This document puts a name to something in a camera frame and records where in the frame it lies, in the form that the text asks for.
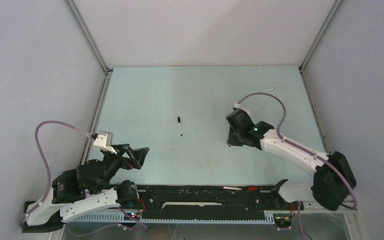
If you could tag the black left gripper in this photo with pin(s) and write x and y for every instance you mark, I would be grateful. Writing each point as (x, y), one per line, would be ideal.
(138, 154)

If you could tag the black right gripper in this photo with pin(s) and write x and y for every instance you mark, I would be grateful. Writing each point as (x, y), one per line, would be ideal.
(230, 141)

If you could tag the white marker pen black tip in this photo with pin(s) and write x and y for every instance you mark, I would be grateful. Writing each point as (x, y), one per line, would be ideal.
(180, 125)

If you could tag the white pen red cap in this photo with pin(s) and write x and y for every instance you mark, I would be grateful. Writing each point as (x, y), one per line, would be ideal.
(240, 188)

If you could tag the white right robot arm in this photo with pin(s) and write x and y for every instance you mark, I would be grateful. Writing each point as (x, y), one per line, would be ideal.
(331, 177)

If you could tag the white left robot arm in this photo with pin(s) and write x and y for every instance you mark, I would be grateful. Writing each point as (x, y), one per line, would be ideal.
(86, 189)

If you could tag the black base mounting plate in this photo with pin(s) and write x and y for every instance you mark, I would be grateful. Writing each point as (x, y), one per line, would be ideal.
(208, 203)

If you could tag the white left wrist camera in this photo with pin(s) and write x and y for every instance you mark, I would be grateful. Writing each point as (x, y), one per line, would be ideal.
(103, 141)

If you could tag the aluminium frame rail left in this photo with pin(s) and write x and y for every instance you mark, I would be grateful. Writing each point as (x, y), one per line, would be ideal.
(100, 93)

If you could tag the aluminium frame rail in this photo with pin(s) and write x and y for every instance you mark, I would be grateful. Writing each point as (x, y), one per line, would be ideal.
(324, 29)
(100, 93)

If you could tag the aluminium frame rail right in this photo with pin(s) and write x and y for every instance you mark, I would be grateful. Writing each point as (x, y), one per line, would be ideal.
(324, 29)

